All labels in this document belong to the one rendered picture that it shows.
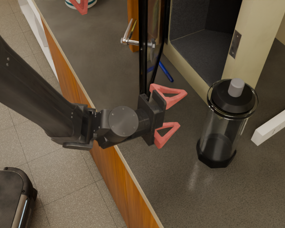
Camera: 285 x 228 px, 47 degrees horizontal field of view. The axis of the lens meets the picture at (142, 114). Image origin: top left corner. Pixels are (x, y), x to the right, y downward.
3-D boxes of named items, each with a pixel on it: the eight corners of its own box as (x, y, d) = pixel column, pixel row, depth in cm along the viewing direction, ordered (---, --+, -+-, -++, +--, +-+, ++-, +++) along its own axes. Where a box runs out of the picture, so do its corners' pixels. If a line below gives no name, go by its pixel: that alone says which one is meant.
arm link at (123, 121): (65, 106, 67) (61, 148, 64) (74, 87, 56) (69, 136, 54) (121, 114, 71) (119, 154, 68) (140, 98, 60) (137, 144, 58)
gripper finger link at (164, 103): (197, 92, 67) (158, 104, 63) (190, 118, 72) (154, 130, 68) (178, 75, 72) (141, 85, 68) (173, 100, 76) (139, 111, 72)
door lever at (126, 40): (151, 27, 81) (151, 18, 79) (142, 51, 75) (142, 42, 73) (130, 24, 82) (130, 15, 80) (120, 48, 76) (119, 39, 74)
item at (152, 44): (155, 57, 79) (156, 38, 74) (153, 64, 78) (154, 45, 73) (147, 56, 79) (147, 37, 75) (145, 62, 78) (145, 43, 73)
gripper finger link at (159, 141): (191, 117, 72) (154, 130, 68) (185, 140, 77) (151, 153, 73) (173, 99, 76) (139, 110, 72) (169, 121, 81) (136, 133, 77)
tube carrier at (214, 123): (230, 132, 90) (251, 77, 73) (240, 167, 83) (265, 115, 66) (192, 134, 89) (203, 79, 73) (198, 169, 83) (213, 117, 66)
